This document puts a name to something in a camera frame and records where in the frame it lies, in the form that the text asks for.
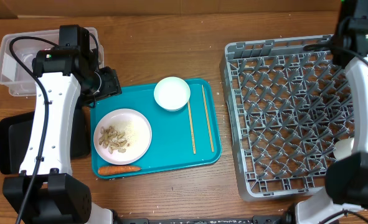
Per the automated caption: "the grey dishwasher rack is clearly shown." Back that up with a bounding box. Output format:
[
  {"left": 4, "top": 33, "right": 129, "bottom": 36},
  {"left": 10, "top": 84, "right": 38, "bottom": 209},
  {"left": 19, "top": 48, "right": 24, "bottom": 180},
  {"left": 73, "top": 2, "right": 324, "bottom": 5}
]
[{"left": 220, "top": 35, "right": 354, "bottom": 202}]

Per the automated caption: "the wooden chopstick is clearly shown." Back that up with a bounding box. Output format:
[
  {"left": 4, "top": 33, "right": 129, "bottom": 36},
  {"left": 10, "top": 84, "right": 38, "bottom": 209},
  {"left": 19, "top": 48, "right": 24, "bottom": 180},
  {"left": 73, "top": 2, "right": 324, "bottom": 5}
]
[
  {"left": 187, "top": 100, "right": 196, "bottom": 154},
  {"left": 202, "top": 85, "right": 215, "bottom": 153}
]

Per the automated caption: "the clear plastic bin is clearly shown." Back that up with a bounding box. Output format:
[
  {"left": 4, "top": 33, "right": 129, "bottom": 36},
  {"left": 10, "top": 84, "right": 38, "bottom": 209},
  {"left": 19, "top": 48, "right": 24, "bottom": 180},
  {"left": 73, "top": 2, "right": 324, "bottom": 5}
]
[{"left": 0, "top": 27, "right": 105, "bottom": 97}]

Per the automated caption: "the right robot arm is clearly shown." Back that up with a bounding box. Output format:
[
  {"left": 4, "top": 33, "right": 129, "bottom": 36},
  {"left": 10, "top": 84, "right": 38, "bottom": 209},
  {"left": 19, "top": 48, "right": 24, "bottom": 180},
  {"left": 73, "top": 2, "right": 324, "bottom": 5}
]
[{"left": 279, "top": 0, "right": 368, "bottom": 223}]

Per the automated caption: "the peanut shells pile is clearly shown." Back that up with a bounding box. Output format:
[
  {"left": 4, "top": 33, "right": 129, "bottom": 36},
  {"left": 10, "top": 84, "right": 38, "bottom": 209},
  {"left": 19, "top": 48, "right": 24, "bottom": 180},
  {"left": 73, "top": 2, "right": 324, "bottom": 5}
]
[{"left": 98, "top": 126, "right": 128, "bottom": 154}]

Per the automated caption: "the teal serving tray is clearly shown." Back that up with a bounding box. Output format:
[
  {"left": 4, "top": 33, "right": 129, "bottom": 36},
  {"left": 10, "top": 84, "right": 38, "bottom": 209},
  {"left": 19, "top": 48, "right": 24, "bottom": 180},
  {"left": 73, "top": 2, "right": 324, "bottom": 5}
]
[{"left": 90, "top": 78, "right": 222, "bottom": 177}]

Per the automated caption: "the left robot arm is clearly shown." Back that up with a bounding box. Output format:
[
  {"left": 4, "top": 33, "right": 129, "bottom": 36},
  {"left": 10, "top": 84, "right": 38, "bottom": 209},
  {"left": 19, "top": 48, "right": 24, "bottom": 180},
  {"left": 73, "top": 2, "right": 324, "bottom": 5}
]
[{"left": 2, "top": 25, "right": 121, "bottom": 223}]

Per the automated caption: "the white cup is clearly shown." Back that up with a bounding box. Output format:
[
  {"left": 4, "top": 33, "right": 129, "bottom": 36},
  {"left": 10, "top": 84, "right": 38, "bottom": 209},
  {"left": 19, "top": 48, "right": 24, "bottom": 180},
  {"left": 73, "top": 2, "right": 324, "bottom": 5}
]
[{"left": 333, "top": 138, "right": 354, "bottom": 161}]

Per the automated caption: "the black tray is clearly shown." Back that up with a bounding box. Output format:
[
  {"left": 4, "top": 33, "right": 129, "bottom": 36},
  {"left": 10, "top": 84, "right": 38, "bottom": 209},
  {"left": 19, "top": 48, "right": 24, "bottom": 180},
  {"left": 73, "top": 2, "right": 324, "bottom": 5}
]
[{"left": 0, "top": 109, "right": 90, "bottom": 175}]

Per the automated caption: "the orange carrot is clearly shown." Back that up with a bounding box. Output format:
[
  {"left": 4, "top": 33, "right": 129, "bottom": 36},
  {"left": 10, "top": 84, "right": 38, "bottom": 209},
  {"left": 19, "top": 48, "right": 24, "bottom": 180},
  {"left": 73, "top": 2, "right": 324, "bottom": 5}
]
[{"left": 98, "top": 166, "right": 141, "bottom": 176}]

